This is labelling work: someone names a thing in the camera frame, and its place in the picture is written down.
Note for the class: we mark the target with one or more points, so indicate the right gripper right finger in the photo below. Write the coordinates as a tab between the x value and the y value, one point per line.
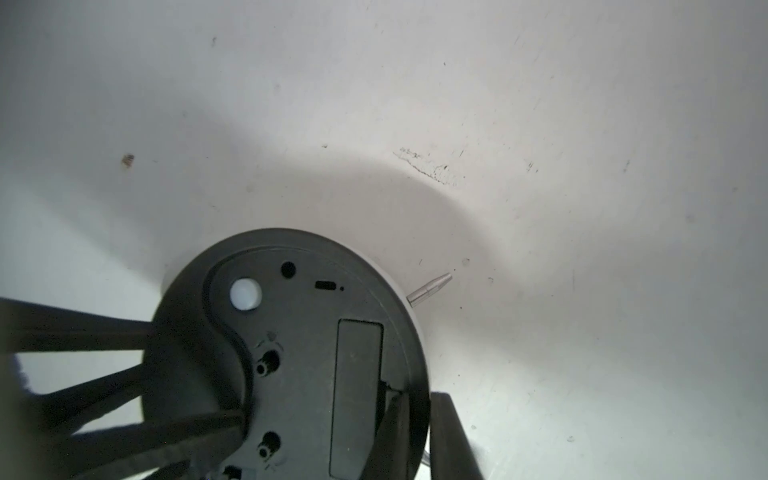
451	455

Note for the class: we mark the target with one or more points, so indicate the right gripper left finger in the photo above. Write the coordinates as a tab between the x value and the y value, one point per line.
388	458

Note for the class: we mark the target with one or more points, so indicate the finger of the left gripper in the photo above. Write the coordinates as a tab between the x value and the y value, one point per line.
183	448
30	327

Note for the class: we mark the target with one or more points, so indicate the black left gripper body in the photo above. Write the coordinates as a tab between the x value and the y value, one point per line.
31	423

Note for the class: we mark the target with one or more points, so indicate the white twin bell alarm clock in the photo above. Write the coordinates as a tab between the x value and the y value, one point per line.
309	338

